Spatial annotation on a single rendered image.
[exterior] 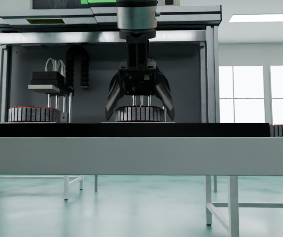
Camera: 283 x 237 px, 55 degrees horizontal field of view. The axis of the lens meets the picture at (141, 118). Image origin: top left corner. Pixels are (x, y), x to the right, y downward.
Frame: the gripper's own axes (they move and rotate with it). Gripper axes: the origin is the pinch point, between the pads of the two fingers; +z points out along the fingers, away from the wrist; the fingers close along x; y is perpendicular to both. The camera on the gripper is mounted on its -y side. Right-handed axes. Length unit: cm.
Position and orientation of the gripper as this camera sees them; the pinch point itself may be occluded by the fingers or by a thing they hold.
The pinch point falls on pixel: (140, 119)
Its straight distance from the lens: 63.0
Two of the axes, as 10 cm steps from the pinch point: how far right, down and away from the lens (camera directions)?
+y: -0.3, 4.2, -9.1
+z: 0.2, 9.1, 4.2
